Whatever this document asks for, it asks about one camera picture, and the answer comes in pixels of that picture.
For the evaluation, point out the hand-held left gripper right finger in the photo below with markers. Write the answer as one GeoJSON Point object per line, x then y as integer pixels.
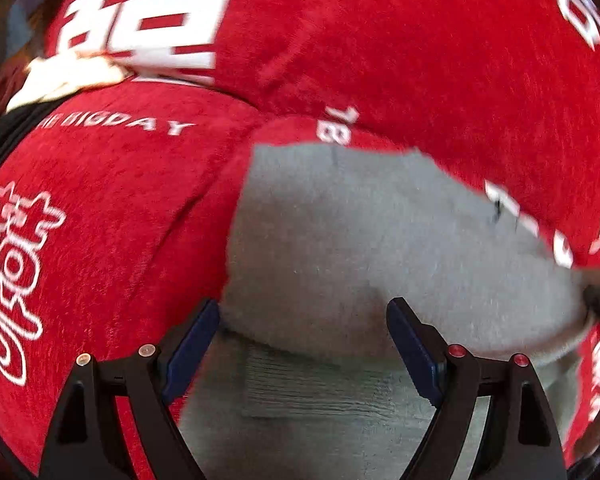
{"type": "Point", "coordinates": [416, 356]}

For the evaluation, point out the cream cloth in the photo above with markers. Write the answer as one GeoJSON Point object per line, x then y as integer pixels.
{"type": "Point", "coordinates": [55, 82]}

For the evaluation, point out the red printed sofa cover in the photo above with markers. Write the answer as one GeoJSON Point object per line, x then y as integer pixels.
{"type": "Point", "coordinates": [130, 220]}

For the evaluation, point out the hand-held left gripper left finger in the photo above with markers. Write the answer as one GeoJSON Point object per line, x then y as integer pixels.
{"type": "Point", "coordinates": [189, 356]}

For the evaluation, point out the grey small garment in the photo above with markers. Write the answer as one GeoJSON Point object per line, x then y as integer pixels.
{"type": "Point", "coordinates": [380, 235]}

